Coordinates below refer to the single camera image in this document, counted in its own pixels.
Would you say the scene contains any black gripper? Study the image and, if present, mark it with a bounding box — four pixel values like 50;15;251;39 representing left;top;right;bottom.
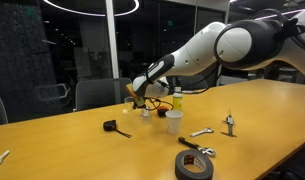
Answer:
125;83;148;111

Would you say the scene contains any transparent plastic cup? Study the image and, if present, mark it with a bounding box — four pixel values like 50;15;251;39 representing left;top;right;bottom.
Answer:
122;95;137;116

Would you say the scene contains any white paper cup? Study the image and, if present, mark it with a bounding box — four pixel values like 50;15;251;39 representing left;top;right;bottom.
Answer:
164;109;184;136

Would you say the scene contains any clear plastic bottle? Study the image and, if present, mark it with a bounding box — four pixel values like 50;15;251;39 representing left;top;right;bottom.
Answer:
140;104;152;123

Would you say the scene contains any orange black tape measure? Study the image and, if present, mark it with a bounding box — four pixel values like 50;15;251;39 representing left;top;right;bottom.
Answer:
156;105;170;118

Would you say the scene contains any yellow spray bottle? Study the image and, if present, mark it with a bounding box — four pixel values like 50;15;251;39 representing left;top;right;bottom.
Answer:
172;78;184;112

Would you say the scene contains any small silver adjustable wrench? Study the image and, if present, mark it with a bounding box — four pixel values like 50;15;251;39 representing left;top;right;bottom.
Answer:
189;127;215;138

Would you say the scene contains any white pillar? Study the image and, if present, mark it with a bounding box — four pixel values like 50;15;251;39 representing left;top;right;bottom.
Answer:
105;0;120;80

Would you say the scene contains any black tape roll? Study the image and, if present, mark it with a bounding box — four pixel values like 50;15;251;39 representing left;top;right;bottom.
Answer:
174;148;215;180

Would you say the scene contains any silver vernier caliper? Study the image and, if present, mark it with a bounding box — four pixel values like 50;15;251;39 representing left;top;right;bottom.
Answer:
220;107;238;138

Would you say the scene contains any black tape measure with strap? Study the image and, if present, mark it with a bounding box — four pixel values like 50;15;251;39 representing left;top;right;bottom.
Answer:
102;119;133;139

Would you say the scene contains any black yellow handled wrench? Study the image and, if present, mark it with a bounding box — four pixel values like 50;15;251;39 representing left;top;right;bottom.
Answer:
177;136;217;158

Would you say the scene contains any ring ceiling light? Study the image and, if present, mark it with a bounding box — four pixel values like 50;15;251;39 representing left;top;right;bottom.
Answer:
41;0;141;18

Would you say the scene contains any white cord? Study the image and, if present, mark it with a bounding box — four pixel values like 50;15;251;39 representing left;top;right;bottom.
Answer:
0;149;11;174

